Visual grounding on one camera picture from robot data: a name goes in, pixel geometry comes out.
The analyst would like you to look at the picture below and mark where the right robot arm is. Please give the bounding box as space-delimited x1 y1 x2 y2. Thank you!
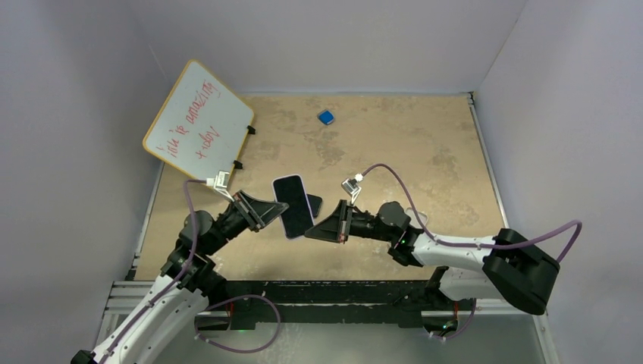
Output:
305 200 560 315

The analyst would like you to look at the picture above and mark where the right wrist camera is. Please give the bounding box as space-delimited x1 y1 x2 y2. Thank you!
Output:
341 174 364 206

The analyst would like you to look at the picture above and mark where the white phone case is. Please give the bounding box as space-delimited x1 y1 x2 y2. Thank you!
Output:
405 207 428 229

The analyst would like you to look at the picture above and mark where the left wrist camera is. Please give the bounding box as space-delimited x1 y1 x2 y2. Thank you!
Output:
205 170 234 202

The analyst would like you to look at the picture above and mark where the black phone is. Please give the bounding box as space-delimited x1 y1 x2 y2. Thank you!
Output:
307 194 323 218
274 175 315 239

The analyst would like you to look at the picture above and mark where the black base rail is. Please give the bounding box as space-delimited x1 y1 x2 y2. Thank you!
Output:
207 280 472 331

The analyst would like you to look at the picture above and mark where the aluminium frame rail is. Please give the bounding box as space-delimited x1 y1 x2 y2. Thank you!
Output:
104 281 153 315

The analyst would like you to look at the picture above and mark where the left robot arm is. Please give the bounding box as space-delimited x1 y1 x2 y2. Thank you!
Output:
71 190 288 363

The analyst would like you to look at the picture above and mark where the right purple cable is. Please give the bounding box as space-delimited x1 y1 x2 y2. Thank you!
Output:
359 163 584 265

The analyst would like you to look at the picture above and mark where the whiteboard with yellow frame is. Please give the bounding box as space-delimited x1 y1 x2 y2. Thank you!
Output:
143 59 255 180

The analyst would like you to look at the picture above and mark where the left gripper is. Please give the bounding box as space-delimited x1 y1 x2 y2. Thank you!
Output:
205 190 288 256

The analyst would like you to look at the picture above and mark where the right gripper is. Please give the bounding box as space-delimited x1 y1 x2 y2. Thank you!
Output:
306 199 395 243

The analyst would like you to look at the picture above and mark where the blue eraser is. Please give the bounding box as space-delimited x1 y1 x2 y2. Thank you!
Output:
317 110 335 125

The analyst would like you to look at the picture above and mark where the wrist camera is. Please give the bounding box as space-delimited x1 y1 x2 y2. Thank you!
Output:
341 174 364 206
205 170 234 202

